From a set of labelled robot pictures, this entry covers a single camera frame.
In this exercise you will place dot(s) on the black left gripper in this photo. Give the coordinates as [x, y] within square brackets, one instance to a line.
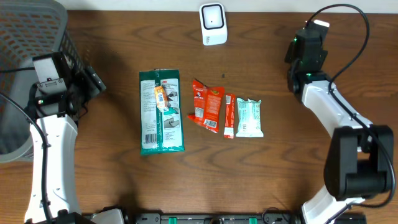
[89, 78]

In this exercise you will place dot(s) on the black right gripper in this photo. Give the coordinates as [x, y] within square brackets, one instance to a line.
[287, 55]

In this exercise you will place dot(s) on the orange snack box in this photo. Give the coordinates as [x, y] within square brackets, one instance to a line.
[161, 99]

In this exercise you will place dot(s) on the light blue snack packet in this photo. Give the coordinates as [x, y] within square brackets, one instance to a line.
[249, 117]

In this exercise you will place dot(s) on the red snack stick packet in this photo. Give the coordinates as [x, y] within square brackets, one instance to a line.
[229, 118]

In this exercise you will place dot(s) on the green snack bag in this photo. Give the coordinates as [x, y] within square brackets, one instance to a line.
[160, 132]

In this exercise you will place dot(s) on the red chips bag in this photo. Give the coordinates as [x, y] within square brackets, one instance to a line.
[207, 103]

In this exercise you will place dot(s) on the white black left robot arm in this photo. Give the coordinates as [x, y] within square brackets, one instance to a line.
[53, 107]

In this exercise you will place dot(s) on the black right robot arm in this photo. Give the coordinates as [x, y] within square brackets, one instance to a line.
[359, 162]

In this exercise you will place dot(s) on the white barcode scanner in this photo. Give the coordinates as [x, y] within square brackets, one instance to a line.
[213, 24]

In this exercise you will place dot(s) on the grey plastic mesh basket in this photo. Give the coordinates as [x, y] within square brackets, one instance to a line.
[28, 29]

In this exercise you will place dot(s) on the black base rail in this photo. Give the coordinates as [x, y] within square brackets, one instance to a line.
[270, 217]

